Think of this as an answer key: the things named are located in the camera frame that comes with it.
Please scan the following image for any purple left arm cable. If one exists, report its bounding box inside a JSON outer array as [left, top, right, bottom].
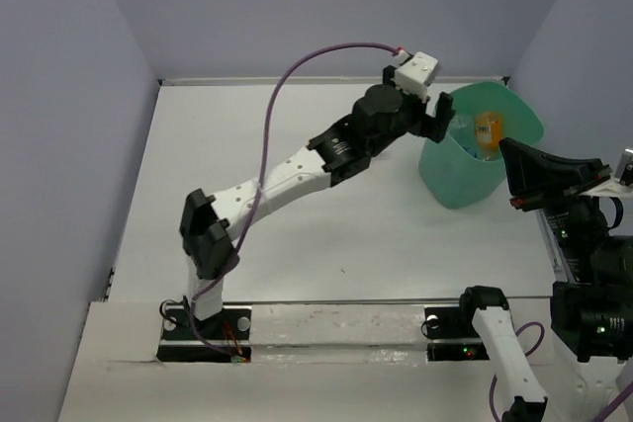
[[190, 43, 407, 359]]

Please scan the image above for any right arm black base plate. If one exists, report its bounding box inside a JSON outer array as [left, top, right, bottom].
[[420, 306, 490, 362]]

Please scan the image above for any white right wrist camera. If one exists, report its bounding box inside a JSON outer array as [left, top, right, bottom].
[[583, 147, 632, 199]]

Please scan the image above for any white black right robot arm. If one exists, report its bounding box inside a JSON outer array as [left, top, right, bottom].
[[455, 138, 632, 421]]

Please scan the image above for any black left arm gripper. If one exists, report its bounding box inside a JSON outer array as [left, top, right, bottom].
[[370, 67, 457, 157]]

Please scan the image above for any clear jar with silver rim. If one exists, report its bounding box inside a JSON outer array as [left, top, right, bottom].
[[447, 114, 475, 141]]

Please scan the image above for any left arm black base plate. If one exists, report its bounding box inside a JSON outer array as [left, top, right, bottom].
[[156, 300, 252, 364]]

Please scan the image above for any blue label clear bottle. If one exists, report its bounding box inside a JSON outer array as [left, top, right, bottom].
[[462, 142, 484, 160]]

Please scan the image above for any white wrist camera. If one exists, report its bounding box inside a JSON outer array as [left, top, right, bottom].
[[394, 48, 439, 102], [583, 147, 632, 199]]

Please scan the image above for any green plastic bin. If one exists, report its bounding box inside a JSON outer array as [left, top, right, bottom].
[[418, 82, 544, 210]]

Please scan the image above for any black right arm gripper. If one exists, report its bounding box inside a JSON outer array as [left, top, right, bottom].
[[503, 131, 616, 279]]

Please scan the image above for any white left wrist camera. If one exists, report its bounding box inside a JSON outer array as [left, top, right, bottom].
[[394, 48, 439, 102]]

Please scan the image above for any small orange juice bottle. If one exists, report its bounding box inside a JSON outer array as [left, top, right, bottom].
[[475, 111, 502, 161]]

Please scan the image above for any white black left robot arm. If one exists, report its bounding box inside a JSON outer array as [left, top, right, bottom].
[[179, 67, 455, 338]]

